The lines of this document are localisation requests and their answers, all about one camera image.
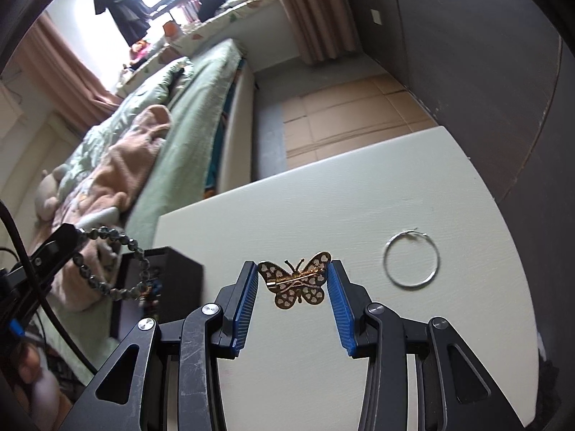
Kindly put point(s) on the hanging dark clothes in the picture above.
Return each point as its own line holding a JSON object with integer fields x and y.
{"x": 121, "y": 4}

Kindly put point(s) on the green floral duvet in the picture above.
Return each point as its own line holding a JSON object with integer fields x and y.
{"x": 134, "y": 112}

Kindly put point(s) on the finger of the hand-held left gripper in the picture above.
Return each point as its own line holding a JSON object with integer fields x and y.
{"x": 56, "y": 247}

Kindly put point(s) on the cream padded headboard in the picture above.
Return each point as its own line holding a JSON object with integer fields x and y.
{"x": 40, "y": 143}

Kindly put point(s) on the silver hoop earring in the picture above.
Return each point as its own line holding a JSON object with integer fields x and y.
{"x": 385, "y": 262}

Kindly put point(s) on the beige plush toy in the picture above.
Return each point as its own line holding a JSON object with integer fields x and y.
{"x": 47, "y": 197}

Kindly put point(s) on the white wall socket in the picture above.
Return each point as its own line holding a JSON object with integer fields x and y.
{"x": 376, "y": 17}

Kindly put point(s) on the person's left hand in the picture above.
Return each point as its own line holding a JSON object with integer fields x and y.
{"x": 29, "y": 368}

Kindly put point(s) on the pink plush toy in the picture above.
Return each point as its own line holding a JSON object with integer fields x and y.
{"x": 140, "y": 53}

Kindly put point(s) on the black jewelry box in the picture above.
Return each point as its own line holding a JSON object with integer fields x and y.
{"x": 179, "y": 287}

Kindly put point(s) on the pink fleece blanket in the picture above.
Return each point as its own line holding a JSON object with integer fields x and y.
{"x": 134, "y": 166}

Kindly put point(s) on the bed with green sheet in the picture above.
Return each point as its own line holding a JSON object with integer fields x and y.
{"x": 188, "y": 143}

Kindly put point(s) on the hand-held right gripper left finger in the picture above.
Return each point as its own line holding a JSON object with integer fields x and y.
{"x": 245, "y": 309}

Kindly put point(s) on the orange box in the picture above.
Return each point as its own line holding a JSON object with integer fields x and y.
{"x": 170, "y": 28}

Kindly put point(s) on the pink curtain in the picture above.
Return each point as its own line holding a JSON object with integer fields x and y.
{"x": 314, "y": 9}
{"x": 67, "y": 76}

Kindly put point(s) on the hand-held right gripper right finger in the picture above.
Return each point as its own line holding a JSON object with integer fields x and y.
{"x": 341, "y": 309}

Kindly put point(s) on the gold butterfly hair clip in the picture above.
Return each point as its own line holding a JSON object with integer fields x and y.
{"x": 312, "y": 294}

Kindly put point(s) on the patterned window seat cushion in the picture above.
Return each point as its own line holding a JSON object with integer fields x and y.
{"x": 233, "y": 11}

